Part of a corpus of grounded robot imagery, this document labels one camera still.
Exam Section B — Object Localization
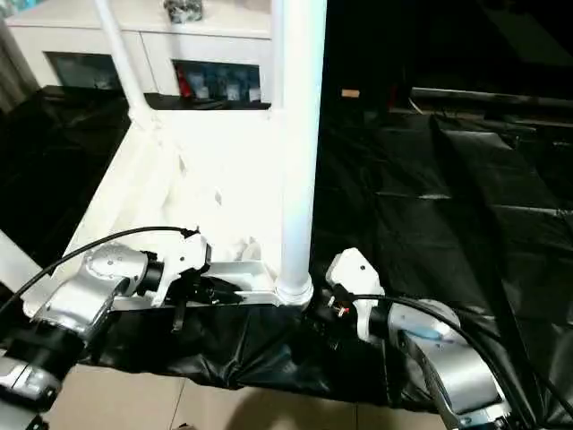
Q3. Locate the dark patterned bundle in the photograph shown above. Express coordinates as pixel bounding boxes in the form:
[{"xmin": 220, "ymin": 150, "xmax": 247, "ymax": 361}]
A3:
[{"xmin": 162, "ymin": 0, "xmax": 206, "ymax": 24}]

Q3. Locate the dark furniture with brass label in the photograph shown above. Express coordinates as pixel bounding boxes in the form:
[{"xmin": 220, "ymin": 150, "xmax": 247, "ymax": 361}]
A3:
[{"xmin": 324, "ymin": 0, "xmax": 573, "ymax": 105}]

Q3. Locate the white plastic table leg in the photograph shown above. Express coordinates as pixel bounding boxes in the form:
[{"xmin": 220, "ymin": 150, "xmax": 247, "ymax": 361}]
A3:
[
  {"xmin": 272, "ymin": 0, "xmax": 329, "ymax": 315},
  {"xmin": 269, "ymin": 0, "xmax": 288, "ymax": 114},
  {"xmin": 92, "ymin": 0, "xmax": 157, "ymax": 130},
  {"xmin": 0, "ymin": 227, "xmax": 47, "ymax": 297}
]

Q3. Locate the white glass-door cabinet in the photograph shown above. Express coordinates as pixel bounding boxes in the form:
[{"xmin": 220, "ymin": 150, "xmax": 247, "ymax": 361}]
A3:
[{"xmin": 4, "ymin": 0, "xmax": 275, "ymax": 103}]

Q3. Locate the white plastic table top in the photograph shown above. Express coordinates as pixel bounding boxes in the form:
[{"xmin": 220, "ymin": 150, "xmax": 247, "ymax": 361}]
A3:
[{"xmin": 21, "ymin": 105, "xmax": 315, "ymax": 320}]

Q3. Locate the grey curtain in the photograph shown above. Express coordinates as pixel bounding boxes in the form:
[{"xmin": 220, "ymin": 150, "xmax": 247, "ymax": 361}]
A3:
[{"xmin": 0, "ymin": 26, "xmax": 40, "ymax": 114}]

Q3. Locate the black plastic mat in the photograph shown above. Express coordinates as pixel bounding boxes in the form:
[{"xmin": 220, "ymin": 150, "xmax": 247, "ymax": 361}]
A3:
[{"xmin": 0, "ymin": 84, "xmax": 573, "ymax": 416}]

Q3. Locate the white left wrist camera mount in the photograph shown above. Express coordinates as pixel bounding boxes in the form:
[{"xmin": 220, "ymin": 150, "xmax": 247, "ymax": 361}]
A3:
[{"xmin": 150, "ymin": 231, "xmax": 215, "ymax": 309}]

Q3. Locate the black horizontal bar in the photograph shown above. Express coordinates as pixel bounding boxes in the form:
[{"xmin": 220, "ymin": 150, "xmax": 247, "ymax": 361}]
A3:
[{"xmin": 410, "ymin": 86, "xmax": 573, "ymax": 108}]

